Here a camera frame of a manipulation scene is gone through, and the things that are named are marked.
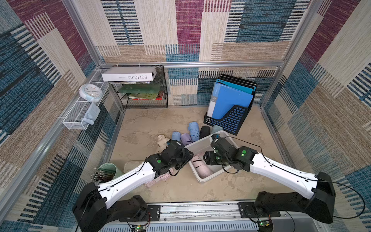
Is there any white plastic storage box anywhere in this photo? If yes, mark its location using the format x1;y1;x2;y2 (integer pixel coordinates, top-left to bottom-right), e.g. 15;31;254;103
186;135;232;183

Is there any pink umbrella with black strap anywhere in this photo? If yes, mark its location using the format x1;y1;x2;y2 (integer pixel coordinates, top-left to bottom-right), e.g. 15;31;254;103
191;155;213;178

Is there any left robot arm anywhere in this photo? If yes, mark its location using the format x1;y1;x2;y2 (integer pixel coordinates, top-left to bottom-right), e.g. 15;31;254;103
72;140;194;232

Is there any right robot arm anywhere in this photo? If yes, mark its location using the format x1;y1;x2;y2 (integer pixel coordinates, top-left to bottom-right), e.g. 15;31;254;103
203;134;336;224

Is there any light blue folded umbrella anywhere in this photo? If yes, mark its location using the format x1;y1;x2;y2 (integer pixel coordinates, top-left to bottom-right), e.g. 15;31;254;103
171;131;181;142

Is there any lavender folded umbrella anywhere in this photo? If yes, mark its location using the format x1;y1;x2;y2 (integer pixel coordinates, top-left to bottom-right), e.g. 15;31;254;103
180;133;193;146

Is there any grey green folded umbrella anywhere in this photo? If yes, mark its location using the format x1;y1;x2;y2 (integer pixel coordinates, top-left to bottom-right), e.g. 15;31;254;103
210;125;223;134

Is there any black folded umbrella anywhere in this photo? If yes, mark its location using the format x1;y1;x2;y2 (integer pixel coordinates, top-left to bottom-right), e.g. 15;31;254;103
200;125;211;139

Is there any white folio box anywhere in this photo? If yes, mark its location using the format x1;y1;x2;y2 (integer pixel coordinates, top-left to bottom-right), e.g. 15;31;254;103
102;67;157;82

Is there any black mesh file holder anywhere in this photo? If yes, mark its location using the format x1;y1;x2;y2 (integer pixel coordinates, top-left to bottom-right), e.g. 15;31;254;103
203;105;252;135

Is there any teal file folder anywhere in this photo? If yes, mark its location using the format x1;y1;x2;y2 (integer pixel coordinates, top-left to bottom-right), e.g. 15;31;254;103
216;78;256;94

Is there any green pen cup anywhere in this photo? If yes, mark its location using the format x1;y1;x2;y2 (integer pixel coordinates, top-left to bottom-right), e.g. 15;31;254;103
91;163;123;183

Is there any green book on shelf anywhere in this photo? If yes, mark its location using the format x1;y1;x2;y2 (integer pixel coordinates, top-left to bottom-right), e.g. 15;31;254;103
118;84;161;94

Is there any light blue cloth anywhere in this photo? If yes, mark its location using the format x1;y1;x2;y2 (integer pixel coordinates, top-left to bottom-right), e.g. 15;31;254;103
81;103;100;127

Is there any white round clock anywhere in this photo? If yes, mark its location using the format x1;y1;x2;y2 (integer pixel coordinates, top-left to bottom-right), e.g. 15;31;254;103
79;83;103;102

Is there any black wire shelf rack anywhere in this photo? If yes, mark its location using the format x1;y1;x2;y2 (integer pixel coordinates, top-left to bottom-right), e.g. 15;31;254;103
111;66;169;110

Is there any white wire wall basket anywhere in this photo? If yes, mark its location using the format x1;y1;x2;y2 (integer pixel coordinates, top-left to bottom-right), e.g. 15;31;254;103
62;68;109;130

